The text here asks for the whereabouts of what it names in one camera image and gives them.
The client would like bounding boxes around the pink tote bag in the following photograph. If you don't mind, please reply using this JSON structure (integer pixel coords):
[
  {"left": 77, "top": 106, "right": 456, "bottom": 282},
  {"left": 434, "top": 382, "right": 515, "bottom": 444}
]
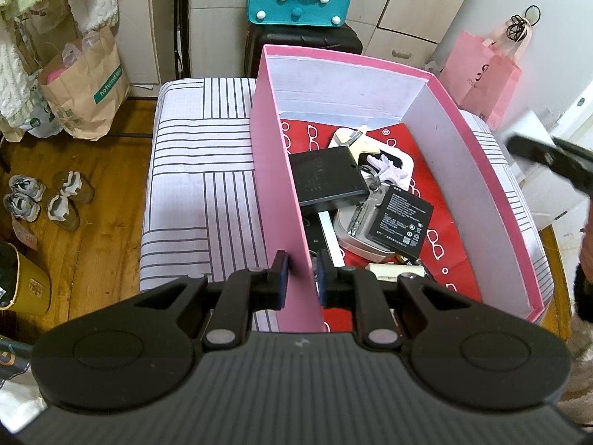
[{"left": 438, "top": 30, "right": 523, "bottom": 131}]

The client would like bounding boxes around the beige wooden board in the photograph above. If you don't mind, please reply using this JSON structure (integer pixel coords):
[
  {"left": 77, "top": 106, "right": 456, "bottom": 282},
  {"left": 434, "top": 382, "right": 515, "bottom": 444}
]
[{"left": 113, "top": 0, "right": 160, "bottom": 86}]

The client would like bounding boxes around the black box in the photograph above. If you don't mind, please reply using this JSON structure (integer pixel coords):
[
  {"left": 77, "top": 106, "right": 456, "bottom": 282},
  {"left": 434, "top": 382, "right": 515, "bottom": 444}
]
[{"left": 289, "top": 145, "right": 368, "bottom": 209}]

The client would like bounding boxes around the black clothes rack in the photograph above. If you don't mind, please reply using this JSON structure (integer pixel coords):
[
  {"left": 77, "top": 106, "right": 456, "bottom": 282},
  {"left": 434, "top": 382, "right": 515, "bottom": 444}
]
[{"left": 106, "top": 0, "right": 192, "bottom": 140}]

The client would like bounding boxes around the grey fluffy slipper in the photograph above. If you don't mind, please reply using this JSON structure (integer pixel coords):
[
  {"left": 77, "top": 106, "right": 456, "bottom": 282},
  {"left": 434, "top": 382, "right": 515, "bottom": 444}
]
[
  {"left": 45, "top": 195, "right": 82, "bottom": 233},
  {"left": 51, "top": 171, "right": 96, "bottom": 205}
]

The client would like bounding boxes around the white blue-edged pocket router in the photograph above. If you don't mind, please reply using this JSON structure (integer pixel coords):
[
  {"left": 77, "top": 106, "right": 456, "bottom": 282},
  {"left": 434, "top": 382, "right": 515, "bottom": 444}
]
[{"left": 303, "top": 211, "right": 346, "bottom": 270}]

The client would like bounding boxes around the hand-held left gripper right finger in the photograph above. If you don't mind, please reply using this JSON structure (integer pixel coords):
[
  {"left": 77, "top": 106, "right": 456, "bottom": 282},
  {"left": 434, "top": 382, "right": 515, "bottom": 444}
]
[{"left": 316, "top": 249, "right": 471, "bottom": 350}]

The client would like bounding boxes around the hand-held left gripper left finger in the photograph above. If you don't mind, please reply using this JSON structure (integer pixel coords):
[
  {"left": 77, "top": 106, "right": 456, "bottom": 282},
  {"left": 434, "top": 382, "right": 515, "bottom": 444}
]
[{"left": 132, "top": 249, "right": 292, "bottom": 352}]

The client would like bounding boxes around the yellow waste bin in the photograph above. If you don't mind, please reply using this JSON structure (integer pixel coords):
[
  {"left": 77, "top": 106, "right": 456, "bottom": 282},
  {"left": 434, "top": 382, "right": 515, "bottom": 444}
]
[{"left": 0, "top": 241, "right": 53, "bottom": 316}]

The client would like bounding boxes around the lilac branched plastic charm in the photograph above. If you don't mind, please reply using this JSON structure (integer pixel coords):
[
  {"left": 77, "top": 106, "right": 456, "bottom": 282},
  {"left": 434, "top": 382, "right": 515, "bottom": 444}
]
[{"left": 365, "top": 154, "right": 412, "bottom": 182}]

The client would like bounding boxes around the white charger plug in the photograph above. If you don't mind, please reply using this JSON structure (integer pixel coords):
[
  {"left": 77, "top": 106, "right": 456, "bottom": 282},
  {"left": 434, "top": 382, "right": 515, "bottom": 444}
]
[{"left": 368, "top": 262, "right": 429, "bottom": 283}]

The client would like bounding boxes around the black suitcase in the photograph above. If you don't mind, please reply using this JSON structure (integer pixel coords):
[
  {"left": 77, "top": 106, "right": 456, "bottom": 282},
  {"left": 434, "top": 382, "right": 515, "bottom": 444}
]
[{"left": 244, "top": 23, "right": 364, "bottom": 79}]

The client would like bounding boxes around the beige wooden wardrobe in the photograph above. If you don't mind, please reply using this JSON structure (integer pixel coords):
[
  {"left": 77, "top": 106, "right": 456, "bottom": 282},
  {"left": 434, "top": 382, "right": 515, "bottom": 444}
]
[{"left": 188, "top": 0, "right": 487, "bottom": 84}]

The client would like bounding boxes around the black hair tie bundle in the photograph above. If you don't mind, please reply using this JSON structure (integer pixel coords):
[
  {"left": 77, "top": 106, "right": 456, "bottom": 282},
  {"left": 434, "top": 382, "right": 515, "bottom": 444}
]
[{"left": 506, "top": 15, "right": 529, "bottom": 42}]

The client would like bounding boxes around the bunch of metal keys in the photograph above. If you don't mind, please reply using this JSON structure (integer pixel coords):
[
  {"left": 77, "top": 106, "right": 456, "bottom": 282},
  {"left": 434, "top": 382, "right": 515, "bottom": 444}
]
[{"left": 349, "top": 167, "right": 387, "bottom": 239}]

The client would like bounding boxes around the brown paper bag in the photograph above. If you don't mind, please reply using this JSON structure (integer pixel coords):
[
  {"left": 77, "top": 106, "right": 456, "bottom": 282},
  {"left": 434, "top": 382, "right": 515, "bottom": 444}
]
[{"left": 37, "top": 25, "right": 131, "bottom": 141}]

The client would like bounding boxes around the white green plastic bag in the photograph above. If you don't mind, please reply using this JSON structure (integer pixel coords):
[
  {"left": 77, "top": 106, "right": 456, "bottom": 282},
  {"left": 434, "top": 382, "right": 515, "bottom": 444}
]
[{"left": 16, "top": 72, "right": 66, "bottom": 139}]

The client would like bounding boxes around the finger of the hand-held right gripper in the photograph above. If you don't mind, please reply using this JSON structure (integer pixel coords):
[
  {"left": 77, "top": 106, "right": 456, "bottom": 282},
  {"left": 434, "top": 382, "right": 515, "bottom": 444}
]
[{"left": 506, "top": 133, "right": 593, "bottom": 195}]

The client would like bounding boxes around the pink cardboard box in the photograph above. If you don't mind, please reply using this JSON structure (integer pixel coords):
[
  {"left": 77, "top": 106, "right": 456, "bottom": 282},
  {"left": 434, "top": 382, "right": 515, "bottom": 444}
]
[{"left": 250, "top": 44, "right": 544, "bottom": 334}]

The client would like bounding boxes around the black battery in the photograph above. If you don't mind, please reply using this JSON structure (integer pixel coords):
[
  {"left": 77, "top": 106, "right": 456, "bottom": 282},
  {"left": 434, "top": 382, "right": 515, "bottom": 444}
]
[{"left": 368, "top": 185, "right": 435, "bottom": 260}]

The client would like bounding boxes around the cream fluffy robe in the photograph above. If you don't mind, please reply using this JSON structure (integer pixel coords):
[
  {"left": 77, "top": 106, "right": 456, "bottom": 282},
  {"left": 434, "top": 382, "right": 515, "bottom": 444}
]
[{"left": 0, "top": 0, "right": 122, "bottom": 126}]

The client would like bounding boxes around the cream folding phone stand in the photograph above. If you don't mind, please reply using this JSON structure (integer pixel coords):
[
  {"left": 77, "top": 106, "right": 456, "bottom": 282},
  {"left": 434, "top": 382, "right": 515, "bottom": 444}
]
[{"left": 330, "top": 125, "right": 385, "bottom": 158}]

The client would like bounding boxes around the red patterned box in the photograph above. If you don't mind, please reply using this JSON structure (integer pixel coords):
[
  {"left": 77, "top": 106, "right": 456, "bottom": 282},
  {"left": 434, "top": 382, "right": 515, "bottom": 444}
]
[{"left": 279, "top": 118, "right": 492, "bottom": 334}]

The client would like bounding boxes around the grey white sneaker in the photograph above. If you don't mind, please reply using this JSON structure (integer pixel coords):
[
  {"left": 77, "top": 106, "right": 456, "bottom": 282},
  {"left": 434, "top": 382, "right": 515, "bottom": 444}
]
[
  {"left": 8, "top": 174, "right": 47, "bottom": 202},
  {"left": 2, "top": 192, "right": 42, "bottom": 223}
]

